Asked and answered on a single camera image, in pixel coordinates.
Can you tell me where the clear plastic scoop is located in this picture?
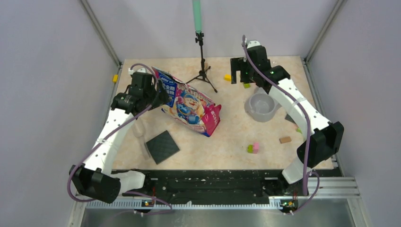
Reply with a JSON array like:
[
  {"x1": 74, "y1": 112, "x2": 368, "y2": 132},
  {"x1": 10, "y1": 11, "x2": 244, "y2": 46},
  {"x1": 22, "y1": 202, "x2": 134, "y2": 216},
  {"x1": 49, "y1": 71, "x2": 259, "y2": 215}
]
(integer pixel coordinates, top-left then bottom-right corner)
[{"x1": 131, "y1": 118, "x2": 150, "y2": 160}]

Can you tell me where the colourful pet food bag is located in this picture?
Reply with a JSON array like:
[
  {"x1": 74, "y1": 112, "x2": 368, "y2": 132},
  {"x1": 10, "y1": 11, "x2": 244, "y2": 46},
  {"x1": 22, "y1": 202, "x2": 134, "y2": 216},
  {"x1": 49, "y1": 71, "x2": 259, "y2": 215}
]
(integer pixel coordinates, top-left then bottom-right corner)
[{"x1": 152, "y1": 67, "x2": 222, "y2": 137}]

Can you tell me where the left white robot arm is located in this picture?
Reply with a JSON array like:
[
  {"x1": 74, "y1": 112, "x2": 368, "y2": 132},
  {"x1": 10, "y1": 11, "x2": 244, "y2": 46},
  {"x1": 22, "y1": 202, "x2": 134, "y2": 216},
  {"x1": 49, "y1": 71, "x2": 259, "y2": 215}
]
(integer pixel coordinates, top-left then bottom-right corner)
[{"x1": 67, "y1": 72, "x2": 167, "y2": 203}]

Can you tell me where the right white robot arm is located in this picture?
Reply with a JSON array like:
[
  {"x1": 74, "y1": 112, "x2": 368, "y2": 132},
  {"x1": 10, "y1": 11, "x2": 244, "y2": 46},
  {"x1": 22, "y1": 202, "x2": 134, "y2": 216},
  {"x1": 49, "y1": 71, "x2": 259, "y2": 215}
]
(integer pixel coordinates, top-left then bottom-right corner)
[{"x1": 230, "y1": 38, "x2": 344, "y2": 195}]

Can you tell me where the grey double pet bowl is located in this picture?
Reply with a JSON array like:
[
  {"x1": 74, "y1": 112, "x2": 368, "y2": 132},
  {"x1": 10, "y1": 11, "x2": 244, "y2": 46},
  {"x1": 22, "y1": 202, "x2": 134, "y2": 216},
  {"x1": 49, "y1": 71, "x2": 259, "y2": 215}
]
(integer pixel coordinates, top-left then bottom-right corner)
[{"x1": 244, "y1": 87, "x2": 281, "y2": 122}]

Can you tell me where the yellow toy brick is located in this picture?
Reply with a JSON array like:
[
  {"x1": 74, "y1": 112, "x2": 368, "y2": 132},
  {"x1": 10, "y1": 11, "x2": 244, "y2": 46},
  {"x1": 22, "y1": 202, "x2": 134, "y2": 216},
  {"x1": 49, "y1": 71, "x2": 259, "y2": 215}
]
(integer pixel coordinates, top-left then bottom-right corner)
[{"x1": 224, "y1": 74, "x2": 232, "y2": 82}]

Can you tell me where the black square mat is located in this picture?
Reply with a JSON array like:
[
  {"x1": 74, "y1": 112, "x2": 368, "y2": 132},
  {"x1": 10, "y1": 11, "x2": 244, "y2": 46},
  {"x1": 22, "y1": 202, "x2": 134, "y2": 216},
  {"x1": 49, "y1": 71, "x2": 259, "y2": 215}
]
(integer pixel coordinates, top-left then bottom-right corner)
[{"x1": 146, "y1": 131, "x2": 180, "y2": 165}]

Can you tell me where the black tripod with green pole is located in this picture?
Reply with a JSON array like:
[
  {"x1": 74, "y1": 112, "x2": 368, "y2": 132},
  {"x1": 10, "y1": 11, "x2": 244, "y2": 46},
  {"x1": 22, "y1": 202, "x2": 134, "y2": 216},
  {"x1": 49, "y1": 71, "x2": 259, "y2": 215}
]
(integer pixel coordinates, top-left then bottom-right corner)
[{"x1": 187, "y1": 0, "x2": 218, "y2": 93}]

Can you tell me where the green and pink brick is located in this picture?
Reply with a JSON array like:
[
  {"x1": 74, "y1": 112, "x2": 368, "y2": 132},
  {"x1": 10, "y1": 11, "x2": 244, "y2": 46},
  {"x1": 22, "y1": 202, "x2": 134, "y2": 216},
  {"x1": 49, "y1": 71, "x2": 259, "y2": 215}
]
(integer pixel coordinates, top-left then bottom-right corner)
[{"x1": 247, "y1": 142, "x2": 260, "y2": 154}]

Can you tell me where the small wooden block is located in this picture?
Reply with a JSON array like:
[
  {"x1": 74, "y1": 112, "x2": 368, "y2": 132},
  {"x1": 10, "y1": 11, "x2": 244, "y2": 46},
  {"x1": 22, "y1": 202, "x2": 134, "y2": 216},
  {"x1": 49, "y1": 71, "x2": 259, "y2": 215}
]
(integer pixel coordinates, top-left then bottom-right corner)
[{"x1": 279, "y1": 136, "x2": 292, "y2": 144}]

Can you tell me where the yellow block on frame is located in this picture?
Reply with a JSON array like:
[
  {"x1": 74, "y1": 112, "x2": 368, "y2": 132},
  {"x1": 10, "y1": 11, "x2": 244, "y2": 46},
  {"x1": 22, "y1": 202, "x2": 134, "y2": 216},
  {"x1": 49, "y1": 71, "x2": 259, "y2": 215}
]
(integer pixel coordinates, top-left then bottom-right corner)
[{"x1": 113, "y1": 74, "x2": 119, "y2": 83}]

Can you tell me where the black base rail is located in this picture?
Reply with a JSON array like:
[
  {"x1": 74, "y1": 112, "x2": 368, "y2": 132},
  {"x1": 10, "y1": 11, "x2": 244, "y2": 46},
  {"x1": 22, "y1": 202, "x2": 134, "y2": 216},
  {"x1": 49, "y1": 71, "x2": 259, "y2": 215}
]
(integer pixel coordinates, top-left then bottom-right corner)
[{"x1": 137, "y1": 170, "x2": 303, "y2": 205}]

